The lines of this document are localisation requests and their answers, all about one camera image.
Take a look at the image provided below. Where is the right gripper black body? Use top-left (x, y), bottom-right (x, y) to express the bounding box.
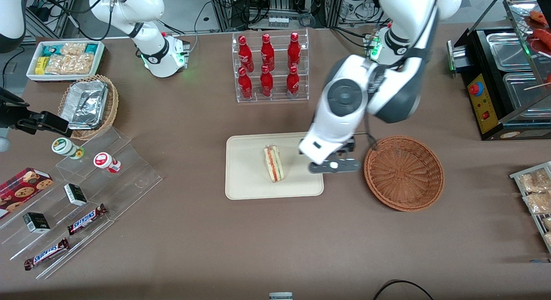
top-left (0, 87), bottom-right (31, 129)

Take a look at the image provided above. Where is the triangle sandwich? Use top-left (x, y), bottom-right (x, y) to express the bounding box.
top-left (263, 145), bottom-right (285, 183)

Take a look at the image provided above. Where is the light wicker basket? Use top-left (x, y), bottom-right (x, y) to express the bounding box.
top-left (57, 74), bottom-right (119, 141)

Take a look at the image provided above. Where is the brown round wicker basket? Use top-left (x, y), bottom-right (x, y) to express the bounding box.
top-left (364, 136), bottom-right (445, 212)

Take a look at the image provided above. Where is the beige plastic tray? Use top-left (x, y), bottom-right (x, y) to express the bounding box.
top-left (225, 132), bottom-right (324, 200)

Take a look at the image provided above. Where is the green lid yogurt cup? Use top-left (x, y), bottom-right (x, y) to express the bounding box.
top-left (52, 137), bottom-right (85, 159)

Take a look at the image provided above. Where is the aluminium foil container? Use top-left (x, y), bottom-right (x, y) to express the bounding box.
top-left (60, 80), bottom-right (109, 130)

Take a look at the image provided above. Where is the white snack box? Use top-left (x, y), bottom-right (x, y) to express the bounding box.
top-left (26, 40), bottom-right (105, 83)

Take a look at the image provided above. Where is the clear cracker bag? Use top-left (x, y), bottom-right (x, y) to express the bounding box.
top-left (60, 43), bottom-right (87, 56)
top-left (44, 54), bottom-right (95, 75)

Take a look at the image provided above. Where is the clear acrylic bottle rack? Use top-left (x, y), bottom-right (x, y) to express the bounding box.
top-left (232, 29), bottom-right (310, 103)

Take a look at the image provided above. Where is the red lid yogurt cup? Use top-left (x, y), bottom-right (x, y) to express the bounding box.
top-left (93, 152), bottom-right (122, 173)

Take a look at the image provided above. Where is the red cola bottle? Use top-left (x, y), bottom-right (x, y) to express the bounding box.
top-left (260, 65), bottom-right (274, 97)
top-left (238, 67), bottom-right (254, 99)
top-left (288, 32), bottom-right (301, 70)
top-left (261, 33), bottom-right (275, 71)
top-left (238, 35), bottom-right (255, 72)
top-left (286, 65), bottom-right (300, 98)

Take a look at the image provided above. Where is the red cookie box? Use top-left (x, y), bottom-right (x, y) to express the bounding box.
top-left (0, 167), bottom-right (54, 220)

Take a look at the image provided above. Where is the small black box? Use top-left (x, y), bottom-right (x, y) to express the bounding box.
top-left (23, 212), bottom-right (51, 234)
top-left (64, 183), bottom-right (88, 207)

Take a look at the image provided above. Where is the snickers chocolate bar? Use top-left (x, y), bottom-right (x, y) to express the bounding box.
top-left (67, 204), bottom-right (108, 236)
top-left (24, 238), bottom-right (70, 271)

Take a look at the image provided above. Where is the clear acrylic stepped stand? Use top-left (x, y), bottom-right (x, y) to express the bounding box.
top-left (0, 127), bottom-right (163, 280)

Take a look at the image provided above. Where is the black food warmer machine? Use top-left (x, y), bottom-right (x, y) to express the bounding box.
top-left (447, 0), bottom-right (551, 141)

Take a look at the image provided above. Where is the grey snack display rack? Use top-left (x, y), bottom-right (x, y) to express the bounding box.
top-left (510, 161), bottom-right (551, 254)

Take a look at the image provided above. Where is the steel warmer pan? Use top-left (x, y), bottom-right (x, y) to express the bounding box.
top-left (503, 73), bottom-right (551, 120)
top-left (486, 32), bottom-right (534, 71)

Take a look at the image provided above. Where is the black table cable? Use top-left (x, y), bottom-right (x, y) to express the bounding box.
top-left (372, 280), bottom-right (435, 300)

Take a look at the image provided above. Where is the aluminium frame rack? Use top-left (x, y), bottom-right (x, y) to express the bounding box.
top-left (207, 0), bottom-right (345, 31)

